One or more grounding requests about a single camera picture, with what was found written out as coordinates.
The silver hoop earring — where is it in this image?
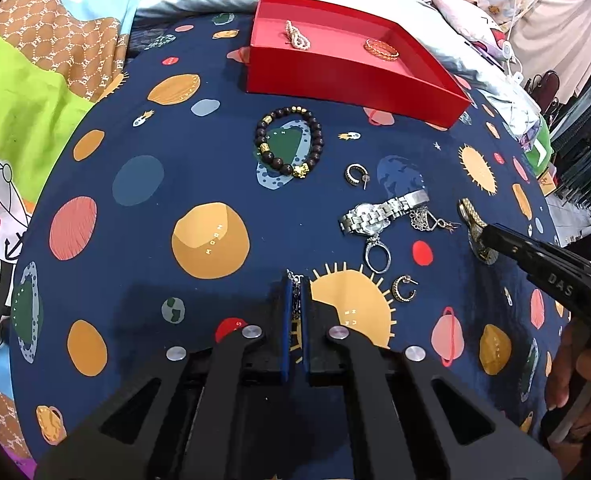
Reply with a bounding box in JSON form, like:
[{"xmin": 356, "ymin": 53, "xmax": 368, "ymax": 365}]
[{"xmin": 344, "ymin": 162, "xmax": 370, "ymax": 190}]

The navy planet print cloth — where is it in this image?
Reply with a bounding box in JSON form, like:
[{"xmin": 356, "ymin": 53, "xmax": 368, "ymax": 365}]
[{"xmin": 11, "ymin": 14, "xmax": 568, "ymax": 457}]

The white charging cable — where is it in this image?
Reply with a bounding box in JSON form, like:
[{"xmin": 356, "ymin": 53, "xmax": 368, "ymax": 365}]
[{"xmin": 499, "ymin": 0, "xmax": 565, "ymax": 84}]

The person's right hand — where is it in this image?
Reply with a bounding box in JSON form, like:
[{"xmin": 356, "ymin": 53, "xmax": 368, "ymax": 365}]
[{"xmin": 541, "ymin": 318, "xmax": 591, "ymax": 445}]

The green fabric bundle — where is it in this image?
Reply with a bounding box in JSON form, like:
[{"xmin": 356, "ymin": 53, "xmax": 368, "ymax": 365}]
[{"xmin": 520, "ymin": 116, "xmax": 553, "ymax": 177}]

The gold woven bangle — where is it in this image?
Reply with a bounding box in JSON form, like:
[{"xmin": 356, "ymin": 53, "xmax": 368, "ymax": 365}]
[{"xmin": 364, "ymin": 38, "xmax": 399, "ymax": 62}]

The silver filigree pendant necklace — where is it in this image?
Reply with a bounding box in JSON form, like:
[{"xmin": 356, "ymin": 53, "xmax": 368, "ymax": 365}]
[{"xmin": 407, "ymin": 206, "xmax": 461, "ymax": 234}]

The silver flower charm necklace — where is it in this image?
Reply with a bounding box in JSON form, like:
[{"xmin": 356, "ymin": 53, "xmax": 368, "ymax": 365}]
[{"xmin": 286, "ymin": 268, "xmax": 307, "ymax": 361}]

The silver metal wristwatch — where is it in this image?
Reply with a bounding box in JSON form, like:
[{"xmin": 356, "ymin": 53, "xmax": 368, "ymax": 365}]
[{"xmin": 339, "ymin": 190, "xmax": 430, "ymax": 237}]

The red shallow tray box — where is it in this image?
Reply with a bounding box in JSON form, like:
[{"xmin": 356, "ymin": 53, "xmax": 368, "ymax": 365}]
[{"xmin": 247, "ymin": 0, "xmax": 470, "ymax": 128}]

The dark hoop earring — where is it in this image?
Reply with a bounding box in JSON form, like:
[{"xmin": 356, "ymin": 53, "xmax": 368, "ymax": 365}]
[{"xmin": 390, "ymin": 274, "xmax": 419, "ymax": 304}]

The black bead bracelet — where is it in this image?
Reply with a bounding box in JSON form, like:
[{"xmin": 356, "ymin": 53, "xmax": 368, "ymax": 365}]
[{"xmin": 253, "ymin": 105, "xmax": 325, "ymax": 180}]

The white pearl bracelet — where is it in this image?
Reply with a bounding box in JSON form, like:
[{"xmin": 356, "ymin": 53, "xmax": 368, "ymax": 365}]
[{"xmin": 284, "ymin": 19, "xmax": 312, "ymax": 52}]

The silver ring with stone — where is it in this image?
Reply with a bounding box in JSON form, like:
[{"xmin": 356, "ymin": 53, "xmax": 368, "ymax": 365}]
[{"xmin": 363, "ymin": 235, "xmax": 393, "ymax": 276}]

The gold wristwatch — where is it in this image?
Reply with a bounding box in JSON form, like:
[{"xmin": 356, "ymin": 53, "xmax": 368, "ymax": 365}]
[{"xmin": 457, "ymin": 198, "xmax": 498, "ymax": 266}]

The pink white plush toy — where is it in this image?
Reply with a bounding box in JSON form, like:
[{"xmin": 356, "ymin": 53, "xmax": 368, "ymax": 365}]
[{"xmin": 431, "ymin": 0, "xmax": 506, "ymax": 61}]

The colourful monkey cartoon blanket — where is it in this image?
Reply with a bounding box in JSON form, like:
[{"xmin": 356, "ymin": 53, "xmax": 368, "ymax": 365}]
[{"xmin": 0, "ymin": 0, "xmax": 164, "ymax": 476}]

